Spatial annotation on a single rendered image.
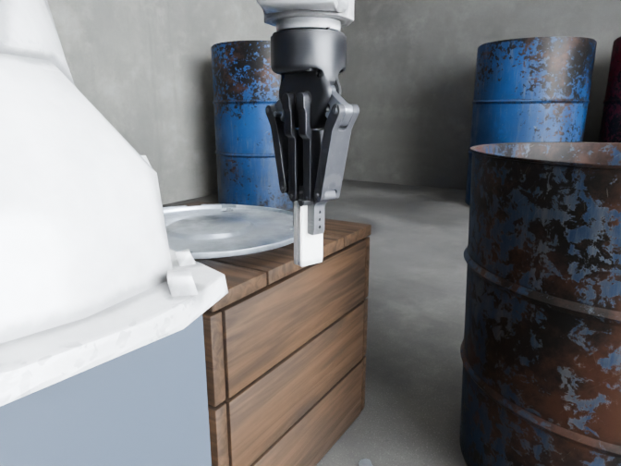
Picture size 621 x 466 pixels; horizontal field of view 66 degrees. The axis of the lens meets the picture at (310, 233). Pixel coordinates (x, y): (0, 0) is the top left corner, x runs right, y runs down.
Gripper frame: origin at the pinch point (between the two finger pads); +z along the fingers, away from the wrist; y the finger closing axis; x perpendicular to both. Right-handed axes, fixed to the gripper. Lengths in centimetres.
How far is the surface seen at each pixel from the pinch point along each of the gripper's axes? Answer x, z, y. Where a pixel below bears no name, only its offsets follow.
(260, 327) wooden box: 3.8, 11.9, 4.4
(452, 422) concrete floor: -34, 40, 3
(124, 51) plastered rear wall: -51, -42, 227
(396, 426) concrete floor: -25.3, 40.4, 8.1
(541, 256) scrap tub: -22.4, 3.3, -14.6
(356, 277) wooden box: -19.5, 13.2, 13.2
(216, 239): 3.5, 3.5, 15.5
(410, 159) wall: -241, 22, 196
